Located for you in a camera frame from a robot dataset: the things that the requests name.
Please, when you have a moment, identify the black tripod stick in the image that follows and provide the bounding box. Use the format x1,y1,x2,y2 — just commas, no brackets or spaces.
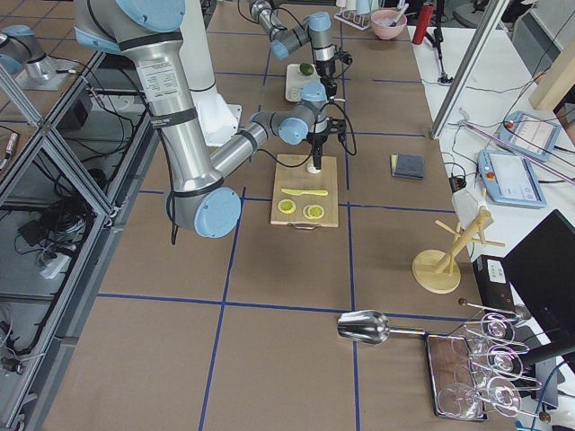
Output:
432,0,454,84

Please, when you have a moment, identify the top stacked lemon slice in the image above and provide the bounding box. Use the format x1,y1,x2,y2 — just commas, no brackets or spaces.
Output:
277,198,296,215

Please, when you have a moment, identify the wooden cutting board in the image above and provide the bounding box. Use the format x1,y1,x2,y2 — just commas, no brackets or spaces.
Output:
270,154,339,229

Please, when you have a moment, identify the near blue teach pendant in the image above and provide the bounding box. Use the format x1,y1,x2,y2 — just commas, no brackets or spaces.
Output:
477,150,547,208

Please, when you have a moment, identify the black monitor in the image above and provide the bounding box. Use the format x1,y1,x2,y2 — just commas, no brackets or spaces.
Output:
500,208,575,369

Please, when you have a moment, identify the yellow plastic knife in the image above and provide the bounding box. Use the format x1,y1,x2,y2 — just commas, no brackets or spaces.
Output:
280,188,329,197

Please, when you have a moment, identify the blue teach pendant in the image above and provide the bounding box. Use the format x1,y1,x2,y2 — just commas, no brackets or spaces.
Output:
498,110,560,162
477,150,547,208

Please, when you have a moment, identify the far blue teach pendant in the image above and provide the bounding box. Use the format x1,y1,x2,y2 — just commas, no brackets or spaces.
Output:
498,110,560,162

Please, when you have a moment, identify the white bear serving tray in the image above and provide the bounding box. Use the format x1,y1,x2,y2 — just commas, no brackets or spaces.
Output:
285,63,320,102

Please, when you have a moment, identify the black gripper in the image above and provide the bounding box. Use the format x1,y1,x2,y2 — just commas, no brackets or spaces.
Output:
320,74,338,101
307,132,327,170

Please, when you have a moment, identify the single lemon slice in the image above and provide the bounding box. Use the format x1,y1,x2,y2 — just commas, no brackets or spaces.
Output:
303,205,325,220

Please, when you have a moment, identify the aluminium frame post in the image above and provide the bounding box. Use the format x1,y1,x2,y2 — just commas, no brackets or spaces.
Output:
430,0,509,139

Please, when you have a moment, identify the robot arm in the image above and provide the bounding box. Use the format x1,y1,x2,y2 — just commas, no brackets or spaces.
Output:
75,1,330,238
249,0,337,99

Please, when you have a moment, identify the metal scoop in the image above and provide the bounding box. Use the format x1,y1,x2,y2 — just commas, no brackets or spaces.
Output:
337,310,426,345

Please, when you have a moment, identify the pink bowl with ice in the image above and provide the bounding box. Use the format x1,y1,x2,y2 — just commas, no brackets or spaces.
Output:
370,9,407,40

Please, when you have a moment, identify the wire glass rack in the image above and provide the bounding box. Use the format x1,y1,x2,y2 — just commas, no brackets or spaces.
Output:
434,297,551,423

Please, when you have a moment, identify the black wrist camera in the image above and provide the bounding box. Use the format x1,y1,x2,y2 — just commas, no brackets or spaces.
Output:
327,118,347,145
335,48,353,67

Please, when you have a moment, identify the wooden cup tree stand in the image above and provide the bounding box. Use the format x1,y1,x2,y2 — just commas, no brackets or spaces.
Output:
411,206,505,295

